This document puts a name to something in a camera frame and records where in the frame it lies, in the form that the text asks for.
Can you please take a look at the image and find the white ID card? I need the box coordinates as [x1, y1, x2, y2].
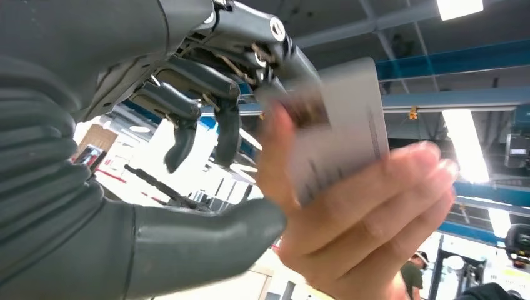
[286, 56, 391, 208]

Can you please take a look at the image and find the person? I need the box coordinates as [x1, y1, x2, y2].
[399, 250, 431, 300]
[256, 101, 530, 300]

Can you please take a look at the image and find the brown wooden board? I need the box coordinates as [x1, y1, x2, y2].
[76, 123, 119, 164]

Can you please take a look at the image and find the blue ceiling beam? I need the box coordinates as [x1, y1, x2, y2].
[437, 221, 504, 247]
[453, 182, 530, 208]
[374, 38, 530, 83]

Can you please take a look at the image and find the small dark screen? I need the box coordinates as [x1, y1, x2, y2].
[71, 144, 109, 172]

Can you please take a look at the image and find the ceiling light strip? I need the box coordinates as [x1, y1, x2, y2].
[239, 128, 263, 151]

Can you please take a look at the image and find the ceiling light panel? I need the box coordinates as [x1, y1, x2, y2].
[436, 0, 484, 21]
[441, 108, 491, 185]
[487, 207, 513, 240]

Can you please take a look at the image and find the black ribbed rod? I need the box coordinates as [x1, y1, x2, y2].
[123, 164, 208, 211]

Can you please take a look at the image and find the grey ceiling beam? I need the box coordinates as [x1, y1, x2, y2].
[201, 86, 530, 118]

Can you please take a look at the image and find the black round device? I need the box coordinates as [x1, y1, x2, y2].
[504, 223, 530, 266]

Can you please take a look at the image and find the dark box device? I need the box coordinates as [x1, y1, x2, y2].
[504, 132, 530, 170]

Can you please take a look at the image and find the black frame machine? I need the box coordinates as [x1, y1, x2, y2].
[427, 235, 491, 300]

